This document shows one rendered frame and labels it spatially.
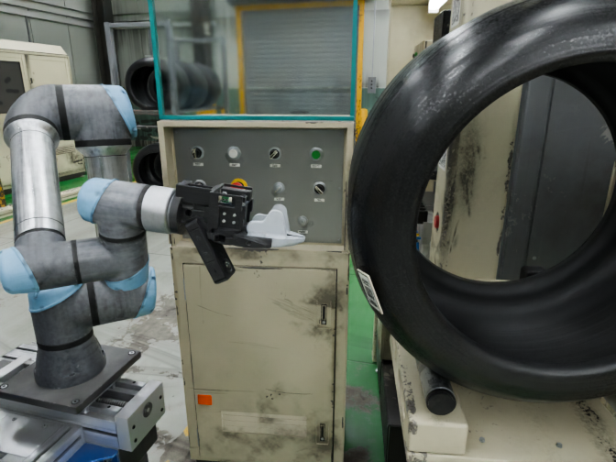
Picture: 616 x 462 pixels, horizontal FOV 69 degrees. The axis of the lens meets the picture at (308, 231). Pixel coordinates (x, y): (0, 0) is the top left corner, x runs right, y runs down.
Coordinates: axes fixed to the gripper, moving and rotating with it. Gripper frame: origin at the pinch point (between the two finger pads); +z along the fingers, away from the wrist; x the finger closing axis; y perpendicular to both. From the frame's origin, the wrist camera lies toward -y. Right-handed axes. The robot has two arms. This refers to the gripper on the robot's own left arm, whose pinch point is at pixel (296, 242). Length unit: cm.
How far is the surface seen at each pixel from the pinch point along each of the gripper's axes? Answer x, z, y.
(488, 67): -11.9, 20.3, 28.7
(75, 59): 947, -628, 15
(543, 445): -6, 44, -26
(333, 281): 55, 8, -30
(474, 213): 26.9, 34.6, 2.9
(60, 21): 913, -636, 87
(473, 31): -8.5, 18.5, 32.6
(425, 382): -6.8, 23.4, -17.4
